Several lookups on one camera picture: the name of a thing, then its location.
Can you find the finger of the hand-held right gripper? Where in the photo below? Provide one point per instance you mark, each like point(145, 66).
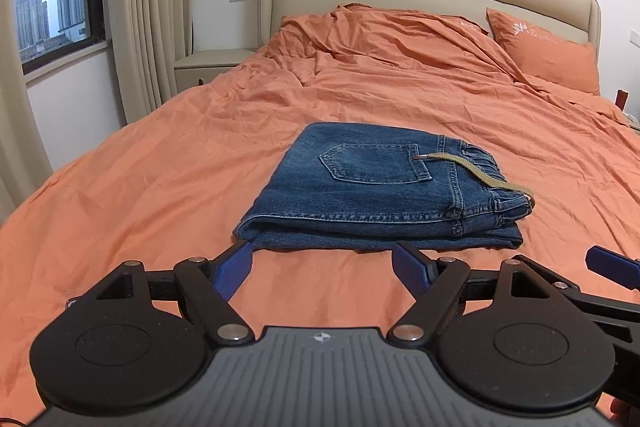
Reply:
point(615, 264)
point(610, 298)

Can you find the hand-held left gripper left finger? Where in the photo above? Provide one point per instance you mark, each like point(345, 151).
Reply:
point(235, 267)

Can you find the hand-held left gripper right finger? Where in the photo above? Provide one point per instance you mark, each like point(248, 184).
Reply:
point(410, 267)

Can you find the blue denim pants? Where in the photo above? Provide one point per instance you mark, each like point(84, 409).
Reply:
point(380, 187)

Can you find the bed with orange duvet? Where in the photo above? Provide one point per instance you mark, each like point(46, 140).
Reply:
point(175, 157)

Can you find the red object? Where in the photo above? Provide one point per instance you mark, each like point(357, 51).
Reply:
point(621, 101)

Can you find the beige nightstand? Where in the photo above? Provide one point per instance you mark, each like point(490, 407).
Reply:
point(210, 64)

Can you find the orange pillow white print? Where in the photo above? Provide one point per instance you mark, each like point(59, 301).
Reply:
point(545, 52)
point(470, 29)

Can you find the beige pleated curtain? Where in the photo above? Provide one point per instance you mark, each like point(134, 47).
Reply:
point(150, 7)
point(17, 132)

